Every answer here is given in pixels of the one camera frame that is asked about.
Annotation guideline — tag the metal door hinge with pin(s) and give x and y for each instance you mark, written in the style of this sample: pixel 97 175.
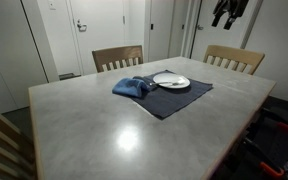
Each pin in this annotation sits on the metal door hinge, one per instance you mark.
pixel 123 19

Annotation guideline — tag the dark slatted wooden chair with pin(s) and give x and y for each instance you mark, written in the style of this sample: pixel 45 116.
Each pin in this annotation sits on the dark slatted wooden chair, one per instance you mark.
pixel 4 140

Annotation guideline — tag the light wooden chair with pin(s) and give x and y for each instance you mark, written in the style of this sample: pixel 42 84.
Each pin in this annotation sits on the light wooden chair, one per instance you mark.
pixel 234 53

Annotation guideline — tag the white wall light switch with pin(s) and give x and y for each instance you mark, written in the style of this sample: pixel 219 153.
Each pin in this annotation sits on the white wall light switch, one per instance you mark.
pixel 52 4

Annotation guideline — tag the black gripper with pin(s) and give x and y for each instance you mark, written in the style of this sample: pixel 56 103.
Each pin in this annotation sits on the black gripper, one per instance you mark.
pixel 239 6

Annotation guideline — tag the brown wooden chair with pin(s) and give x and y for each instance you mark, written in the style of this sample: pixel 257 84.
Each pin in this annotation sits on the brown wooden chair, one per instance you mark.
pixel 117 54

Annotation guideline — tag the dark blue cloth placemat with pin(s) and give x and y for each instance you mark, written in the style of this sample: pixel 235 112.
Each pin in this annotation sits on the dark blue cloth placemat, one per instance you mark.
pixel 174 100

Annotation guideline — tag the silver metal fork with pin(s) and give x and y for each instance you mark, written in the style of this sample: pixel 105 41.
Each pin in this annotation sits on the silver metal fork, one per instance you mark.
pixel 170 83

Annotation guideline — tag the blue microfibre towel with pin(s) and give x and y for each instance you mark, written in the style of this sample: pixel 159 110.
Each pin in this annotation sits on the blue microfibre towel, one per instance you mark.
pixel 129 87

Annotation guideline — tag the black door strike plate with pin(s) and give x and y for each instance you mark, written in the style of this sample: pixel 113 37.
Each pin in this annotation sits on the black door strike plate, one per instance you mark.
pixel 182 26
pixel 152 26

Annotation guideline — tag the white round plate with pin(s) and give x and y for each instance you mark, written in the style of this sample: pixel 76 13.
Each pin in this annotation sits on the white round plate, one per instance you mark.
pixel 175 78

